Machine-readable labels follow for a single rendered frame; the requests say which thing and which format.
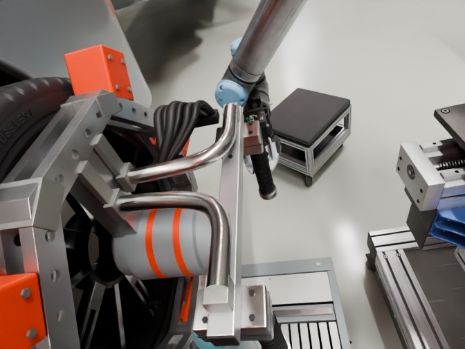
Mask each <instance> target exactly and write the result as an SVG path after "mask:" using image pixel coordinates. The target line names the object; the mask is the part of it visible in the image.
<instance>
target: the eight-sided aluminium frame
mask: <svg viewBox="0 0 465 349"><path fill-rule="evenodd" d="M60 107H61V109H60V110H59V111H58V112H57V113H56V115H55V116H54V117H53V119H52V120H51V121H50V123H49V124H48V125H47V126H46V127H45V129H44V130H43V131H42V133H41V134H40V135H39V136H38V137H37V139H36V140H35V141H34V143H33V144H32V145H31V146H30V147H29V149H28V150H27V151H26V153H25V154H24V155H23V156H22V158H21V159H20V160H19V161H18V163H17V164H16V165H15V167H14V168H13V169H12V170H11V171H10V173H9V174H8V176H7V177H6V178H5V179H4V180H3V181H2V183H1V184H0V276H7V275H15V274H29V273H36V274H37V276H38V281H39V290H40V295H41V300H42V309H43V314H44V323H45V328H46V337H45V338H44V339H43V340H42V341H40V342H39V343H38V344H36V345H35V346H33V347H32V348H30V349H80V340H79V336H78V327H77V321H76V317H75V308H74V302H73V294H72V289H71V280H70V275H69V266H68V261H67V256H66V247H65V242H64V233H63V228H62V219H61V214H60V213H61V208H62V204H63V202H64V200H65V198H66V196H67V195H68V193H69V191H70V189H71V187H72V186H73V184H74V182H75V180H76V179H77V177H78V170H79V169H80V167H81V165H82V164H83V162H84V161H86V160H87V159H88V158H89V155H90V153H91V152H92V150H93V148H94V143H95V140H96V139H97V137H98V135H99V134H101V133H102V132H103V130H104V128H105V127H108V128H112V129H118V130H122V131H126V132H131V133H135V134H139V135H140V136H141V138H142V139H143V141H144V143H145V144H146V146H147V148H148V150H149V151H150V153H151V154H152V156H153V158H154V159H157V158H158V148H157V144H156V136H155V131H154V112H155V110H153V109H150V108H148V107H145V106H143V105H140V104H138V103H136V102H133V101H131V100H128V99H125V98H117V97H116V95H115V92H114V91H112V92H109V91H106V90H104V89H99V90H95V91H90V92H87V93H81V94H78V95H75V96H70V97H69V99H68V100H67V101H66V102H65V103H64V104H62V105H60ZM166 179H167V181H168V183H169V185H170V188H171V190H172V191H191V192H198V191H197V190H198V185H197V181H196V178H195V175H194V171H192V172H188V173H185V174H180V175H177V176H173V177H168V178H166ZM205 277H206V275H200V276H193V281H192V291H191V296H190V306H189V311H188V321H187V322H183V321H184V317H185V311H186V307H187V303H188V294H189V288H190V279H191V276H184V277H179V278H178V283H177V287H176V295H175V299H174V307H173V311H172V319H171V323H170V328H169V331H168V333H167V336H166V337H165V338H164V340H163V341H162V342H161V344H160V345H159V346H158V348H157V349H197V345H196V344H195V342H194V340H193V338H192V333H191V326H192V320H193V318H194V307H195V301H196V295H197V290H198V289H204V283H205Z"/></svg>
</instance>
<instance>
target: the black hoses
mask: <svg viewBox="0 0 465 349"><path fill-rule="evenodd" d="M219 117H220V115H219V112H218V109H213V108H212V107H211V106H210V105H209V104H208V103H207V102H206V101H204V100H197V101H196V102H189V103H187V102H182V101H178V100H174V101H172V102H171V103H170V104H169V105H161V106H159V107H157V109H156V110H155V112H154V131H155V136H156V144H157V148H158V158H157V159H154V160H153V163H152V165H153V164H157V163H162V162H166V161H171V160H174V159H179V158H182V157H184V156H183V155H182V154H180V152H181V150H182V149H183V147H184V146H185V144H186V143H187V141H188V139H189V137H190V136H191V134H192V132H193V130H194V128H197V127H203V126H208V125H214V124H218V123H219ZM179 154H180V155H179Z"/></svg>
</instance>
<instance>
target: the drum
mask: <svg viewBox="0 0 465 349"><path fill-rule="evenodd" d="M210 240H211V225H210V221H209V219H208V217H207V216H206V215H205V214H204V213H201V212H199V211H194V210H188V209H160V210H148V211H144V213H143V215H142V217H141V219H140V224H139V227H138V233H137V234H132V235H125V236H124V237H119V238H114V237H113V236H112V237H111V252H112V256H113V261H114V262H115V264H116V266H117V268H118V269H119V270H120V271H121V272H122V273H123V274H125V275H128V276H135V277H137V278H138V279H141V280H150V279H159V278H176V277H184V276H200V275H207V273H208V261H209V253H210Z"/></svg>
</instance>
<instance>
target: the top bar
mask: <svg viewBox="0 0 465 349"><path fill-rule="evenodd" d="M239 110H240V121H239V122H237V135H236V138H235V141H234V143H233V145H232V147H231V148H230V149H229V151H228V152H227V153H226V154H225V155H224V156H223V158H222V166H221V181H220V189H219V201H220V202H221V203H222V205H223V206H224V208H225V209H226V210H227V212H228V215H229V218H230V222H231V227H232V253H231V270H230V277H231V278H232V280H233V282H234V284H235V297H234V310H233V312H217V313H209V312H208V326H207V340H209V341H210V342H211V343H212V344H213V345H214V346H239V343H240V335H241V252H242V210H243V168H244V115H243V111H242V109H241V105H240V106H239Z"/></svg>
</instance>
